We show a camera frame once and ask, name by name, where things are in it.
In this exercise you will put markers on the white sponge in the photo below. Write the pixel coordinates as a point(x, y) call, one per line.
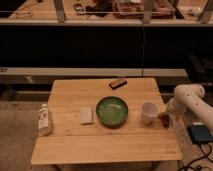
point(86, 115)

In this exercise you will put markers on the green bowl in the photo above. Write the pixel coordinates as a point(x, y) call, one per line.
point(112, 111)

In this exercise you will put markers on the brown chocolate bar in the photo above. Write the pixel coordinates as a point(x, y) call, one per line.
point(117, 83)

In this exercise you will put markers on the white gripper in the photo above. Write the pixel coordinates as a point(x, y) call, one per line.
point(175, 108)

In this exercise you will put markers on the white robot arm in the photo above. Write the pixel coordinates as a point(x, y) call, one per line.
point(189, 96)

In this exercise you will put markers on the long workbench shelf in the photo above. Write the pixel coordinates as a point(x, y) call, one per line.
point(118, 13)

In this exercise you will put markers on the wooden table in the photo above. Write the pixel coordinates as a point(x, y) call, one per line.
point(74, 143)

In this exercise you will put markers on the white plastic bottle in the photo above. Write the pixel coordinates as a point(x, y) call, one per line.
point(45, 120)

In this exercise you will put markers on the white plastic cup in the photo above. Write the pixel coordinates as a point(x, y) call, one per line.
point(149, 112)

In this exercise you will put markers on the dark blue box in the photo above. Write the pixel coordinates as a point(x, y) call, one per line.
point(199, 134)

